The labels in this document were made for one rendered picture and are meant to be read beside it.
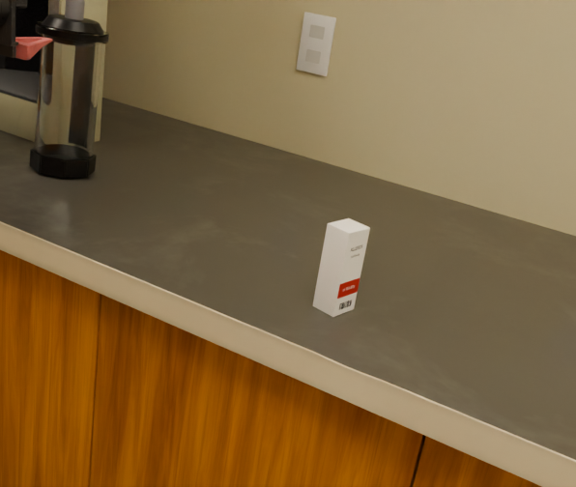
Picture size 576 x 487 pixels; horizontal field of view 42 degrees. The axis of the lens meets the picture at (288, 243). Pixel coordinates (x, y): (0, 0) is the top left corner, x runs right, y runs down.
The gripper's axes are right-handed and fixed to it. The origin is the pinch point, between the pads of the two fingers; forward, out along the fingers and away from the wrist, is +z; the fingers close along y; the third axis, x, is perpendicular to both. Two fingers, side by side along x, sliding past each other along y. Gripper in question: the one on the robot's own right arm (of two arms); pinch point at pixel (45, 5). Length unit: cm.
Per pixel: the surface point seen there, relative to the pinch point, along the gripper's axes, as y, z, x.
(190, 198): -26.2, 11.2, -21.0
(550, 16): 8, 55, -60
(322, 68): -8, 55, -19
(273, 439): -42, -15, -54
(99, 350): -41, -15, -27
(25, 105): -19.8, 12.1, 17.0
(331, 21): 1, 54, -19
